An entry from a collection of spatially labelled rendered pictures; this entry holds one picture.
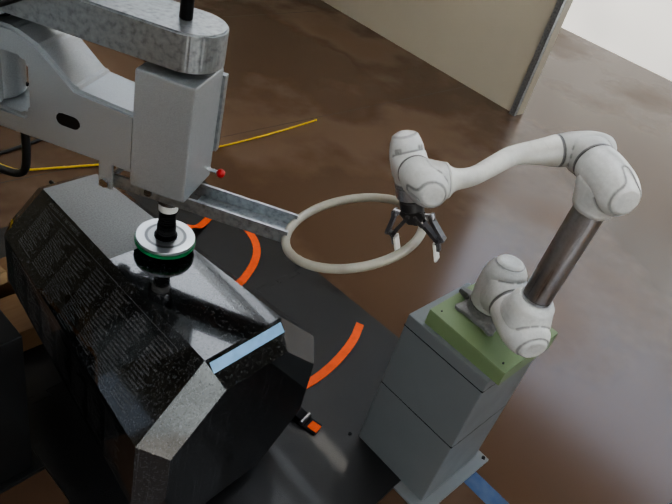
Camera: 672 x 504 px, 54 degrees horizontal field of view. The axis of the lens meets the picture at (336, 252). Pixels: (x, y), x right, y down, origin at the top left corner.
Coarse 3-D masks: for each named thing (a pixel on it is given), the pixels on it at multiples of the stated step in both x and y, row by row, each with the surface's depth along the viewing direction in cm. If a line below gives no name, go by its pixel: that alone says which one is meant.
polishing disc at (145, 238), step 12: (144, 228) 241; (156, 228) 243; (180, 228) 246; (144, 240) 236; (156, 240) 238; (180, 240) 241; (192, 240) 242; (156, 252) 233; (168, 252) 234; (180, 252) 236
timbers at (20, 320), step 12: (0, 264) 317; (0, 288) 309; (12, 288) 315; (0, 300) 297; (12, 300) 299; (12, 312) 293; (24, 312) 295; (12, 324) 288; (24, 324) 290; (24, 336) 289; (36, 336) 294; (24, 348) 293
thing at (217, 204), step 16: (144, 192) 224; (208, 192) 232; (224, 192) 230; (192, 208) 223; (208, 208) 222; (224, 208) 229; (240, 208) 231; (256, 208) 230; (272, 208) 228; (240, 224) 222; (256, 224) 220; (272, 224) 228
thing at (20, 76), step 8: (0, 56) 210; (8, 56) 212; (16, 56) 214; (8, 64) 213; (16, 64) 216; (24, 64) 220; (8, 72) 215; (16, 72) 217; (24, 72) 222; (8, 80) 216; (16, 80) 219; (24, 80) 223; (8, 88) 218; (16, 88) 220; (24, 88) 224; (8, 96) 219
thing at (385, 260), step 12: (324, 204) 235; (336, 204) 237; (396, 204) 230; (300, 216) 230; (288, 228) 223; (420, 228) 210; (288, 240) 217; (420, 240) 206; (288, 252) 210; (396, 252) 200; (408, 252) 202; (300, 264) 205; (312, 264) 202; (324, 264) 200; (336, 264) 199; (348, 264) 198; (360, 264) 197; (372, 264) 197; (384, 264) 198
